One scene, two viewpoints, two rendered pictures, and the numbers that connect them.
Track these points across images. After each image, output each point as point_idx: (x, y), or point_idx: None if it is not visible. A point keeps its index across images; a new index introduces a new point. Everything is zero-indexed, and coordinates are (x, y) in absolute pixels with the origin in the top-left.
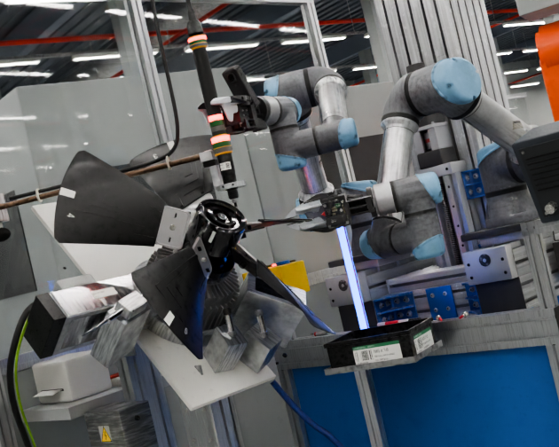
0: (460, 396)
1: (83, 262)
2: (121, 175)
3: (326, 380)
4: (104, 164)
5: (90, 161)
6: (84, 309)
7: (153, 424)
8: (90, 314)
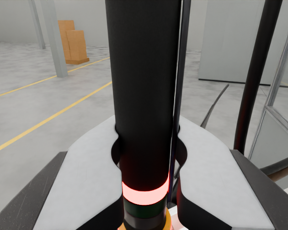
0: None
1: None
2: (200, 125)
3: None
4: (211, 107)
5: (217, 97)
6: (178, 164)
7: None
8: None
